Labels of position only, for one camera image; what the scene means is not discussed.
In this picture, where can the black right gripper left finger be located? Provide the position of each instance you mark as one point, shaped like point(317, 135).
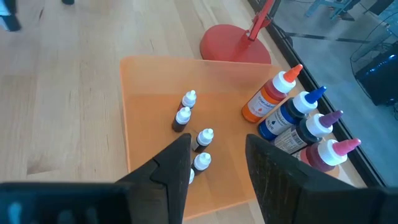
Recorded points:
point(93, 202)

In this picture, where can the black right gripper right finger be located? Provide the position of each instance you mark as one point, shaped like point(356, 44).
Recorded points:
point(311, 199)

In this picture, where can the large red food coloring bottle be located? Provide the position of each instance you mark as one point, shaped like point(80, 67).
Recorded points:
point(329, 152)

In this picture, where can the large purple food coloring bottle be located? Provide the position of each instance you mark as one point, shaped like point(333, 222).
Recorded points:
point(314, 126)

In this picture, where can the large blue food coloring bottle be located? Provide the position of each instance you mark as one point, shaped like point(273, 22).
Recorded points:
point(280, 121)

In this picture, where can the small white-capped dye bottle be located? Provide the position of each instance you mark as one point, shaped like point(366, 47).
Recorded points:
point(191, 175)
point(203, 140)
point(201, 161)
point(182, 119)
point(188, 99)

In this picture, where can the large orange food coloring bottle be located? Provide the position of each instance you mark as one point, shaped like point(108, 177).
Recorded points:
point(261, 104)

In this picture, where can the orange translucent plastic bin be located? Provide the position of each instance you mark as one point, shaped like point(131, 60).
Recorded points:
point(155, 93)

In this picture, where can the black computer case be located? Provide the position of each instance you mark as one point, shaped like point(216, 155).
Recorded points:
point(379, 77)

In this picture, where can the red desk lamp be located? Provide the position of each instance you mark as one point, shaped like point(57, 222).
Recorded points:
point(230, 46)

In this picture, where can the grey office chair base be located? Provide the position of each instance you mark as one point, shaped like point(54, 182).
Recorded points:
point(329, 7)

